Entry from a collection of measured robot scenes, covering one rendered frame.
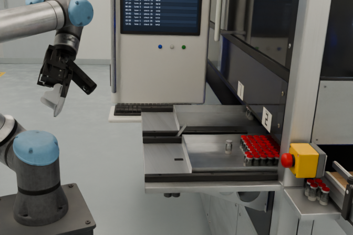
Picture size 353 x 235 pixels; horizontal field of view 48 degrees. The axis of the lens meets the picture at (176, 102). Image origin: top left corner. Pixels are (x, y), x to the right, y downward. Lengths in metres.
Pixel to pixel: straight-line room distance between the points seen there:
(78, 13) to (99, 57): 5.62
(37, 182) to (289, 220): 0.74
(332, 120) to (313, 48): 0.22
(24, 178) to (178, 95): 1.15
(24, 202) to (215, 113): 0.93
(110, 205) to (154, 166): 1.49
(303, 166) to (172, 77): 1.13
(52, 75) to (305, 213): 0.78
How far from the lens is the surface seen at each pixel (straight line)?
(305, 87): 1.13
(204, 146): 1.44
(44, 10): 1.08
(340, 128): 1.22
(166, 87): 2.09
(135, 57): 2.05
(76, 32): 1.27
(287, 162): 1.11
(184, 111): 1.77
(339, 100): 1.18
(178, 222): 2.59
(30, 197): 1.18
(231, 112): 1.80
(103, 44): 6.67
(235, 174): 1.22
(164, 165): 1.29
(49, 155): 1.13
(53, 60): 1.22
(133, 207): 2.71
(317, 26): 1.11
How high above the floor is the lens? 1.46
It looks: 18 degrees down
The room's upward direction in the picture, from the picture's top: 2 degrees clockwise
